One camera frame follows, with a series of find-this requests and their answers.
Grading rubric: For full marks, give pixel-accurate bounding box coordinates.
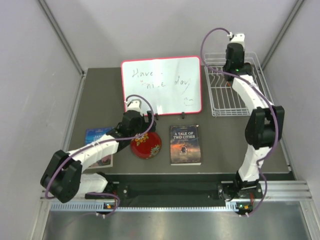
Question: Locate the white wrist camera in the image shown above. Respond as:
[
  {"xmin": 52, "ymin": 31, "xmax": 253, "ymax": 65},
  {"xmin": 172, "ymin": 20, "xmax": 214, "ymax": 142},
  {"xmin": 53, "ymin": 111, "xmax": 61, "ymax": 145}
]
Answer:
[
  {"xmin": 125, "ymin": 99, "xmax": 142, "ymax": 114},
  {"xmin": 227, "ymin": 32, "xmax": 245, "ymax": 48}
]

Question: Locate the aluminium frame rail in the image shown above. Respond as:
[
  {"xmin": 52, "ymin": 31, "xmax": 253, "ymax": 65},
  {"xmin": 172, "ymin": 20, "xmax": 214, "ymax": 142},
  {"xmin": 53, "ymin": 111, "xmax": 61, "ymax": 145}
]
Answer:
[{"xmin": 49, "ymin": 181, "xmax": 312, "ymax": 215}]

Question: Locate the Tale of Two Cities book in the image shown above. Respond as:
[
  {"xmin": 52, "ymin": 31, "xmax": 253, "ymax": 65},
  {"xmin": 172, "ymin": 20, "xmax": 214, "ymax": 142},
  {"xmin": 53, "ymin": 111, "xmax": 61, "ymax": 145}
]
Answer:
[{"xmin": 170, "ymin": 124, "xmax": 202, "ymax": 166}]

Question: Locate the Jane Eyre book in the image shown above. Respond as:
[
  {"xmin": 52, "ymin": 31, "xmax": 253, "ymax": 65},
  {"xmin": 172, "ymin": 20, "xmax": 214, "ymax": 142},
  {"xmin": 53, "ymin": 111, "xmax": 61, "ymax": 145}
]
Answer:
[{"xmin": 84, "ymin": 126, "xmax": 115, "ymax": 169}]

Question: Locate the pink framed whiteboard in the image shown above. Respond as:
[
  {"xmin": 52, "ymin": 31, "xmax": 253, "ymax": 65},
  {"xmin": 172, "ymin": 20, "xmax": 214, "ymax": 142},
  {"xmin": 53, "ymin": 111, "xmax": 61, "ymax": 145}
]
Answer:
[{"xmin": 121, "ymin": 56, "xmax": 203, "ymax": 115}]

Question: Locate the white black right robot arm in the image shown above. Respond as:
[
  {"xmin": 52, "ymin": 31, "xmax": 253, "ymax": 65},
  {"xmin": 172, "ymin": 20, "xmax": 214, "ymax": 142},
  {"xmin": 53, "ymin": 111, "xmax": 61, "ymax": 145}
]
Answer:
[{"xmin": 223, "ymin": 42, "xmax": 285, "ymax": 198}]

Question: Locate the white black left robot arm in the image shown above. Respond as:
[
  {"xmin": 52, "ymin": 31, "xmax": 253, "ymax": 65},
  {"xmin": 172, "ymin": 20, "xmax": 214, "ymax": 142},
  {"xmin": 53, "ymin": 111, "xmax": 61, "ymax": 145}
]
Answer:
[{"xmin": 40, "ymin": 110, "xmax": 156, "ymax": 203}]

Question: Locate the dark teal ceramic plate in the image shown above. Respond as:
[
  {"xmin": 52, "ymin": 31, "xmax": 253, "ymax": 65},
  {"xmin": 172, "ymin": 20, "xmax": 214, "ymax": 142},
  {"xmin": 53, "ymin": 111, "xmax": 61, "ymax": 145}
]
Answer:
[{"xmin": 243, "ymin": 62, "xmax": 253, "ymax": 76}]

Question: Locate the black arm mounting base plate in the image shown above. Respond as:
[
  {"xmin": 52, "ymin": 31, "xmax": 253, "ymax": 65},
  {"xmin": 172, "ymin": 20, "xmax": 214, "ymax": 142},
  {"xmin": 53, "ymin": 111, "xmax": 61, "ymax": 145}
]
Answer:
[{"xmin": 84, "ymin": 174, "xmax": 263, "ymax": 203}]

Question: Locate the red floral plate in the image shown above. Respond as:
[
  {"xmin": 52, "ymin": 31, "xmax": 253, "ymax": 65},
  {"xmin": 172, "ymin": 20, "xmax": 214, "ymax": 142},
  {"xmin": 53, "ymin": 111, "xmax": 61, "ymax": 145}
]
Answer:
[{"xmin": 130, "ymin": 132, "xmax": 162, "ymax": 159}]

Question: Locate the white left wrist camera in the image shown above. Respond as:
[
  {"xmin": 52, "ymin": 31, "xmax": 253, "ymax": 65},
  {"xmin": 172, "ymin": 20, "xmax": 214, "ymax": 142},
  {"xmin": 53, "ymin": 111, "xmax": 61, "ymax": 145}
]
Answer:
[{"xmin": 125, "ymin": 99, "xmax": 142, "ymax": 114}]

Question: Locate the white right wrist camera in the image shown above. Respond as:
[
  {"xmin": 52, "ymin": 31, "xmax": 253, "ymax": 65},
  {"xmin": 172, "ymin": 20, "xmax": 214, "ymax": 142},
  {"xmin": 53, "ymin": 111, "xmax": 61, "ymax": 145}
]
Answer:
[{"xmin": 227, "ymin": 32, "xmax": 245, "ymax": 48}]

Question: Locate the white wire dish rack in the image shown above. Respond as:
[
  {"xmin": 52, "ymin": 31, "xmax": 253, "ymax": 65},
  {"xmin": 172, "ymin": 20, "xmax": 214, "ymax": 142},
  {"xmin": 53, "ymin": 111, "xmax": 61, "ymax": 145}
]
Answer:
[{"xmin": 204, "ymin": 52, "xmax": 272, "ymax": 117}]

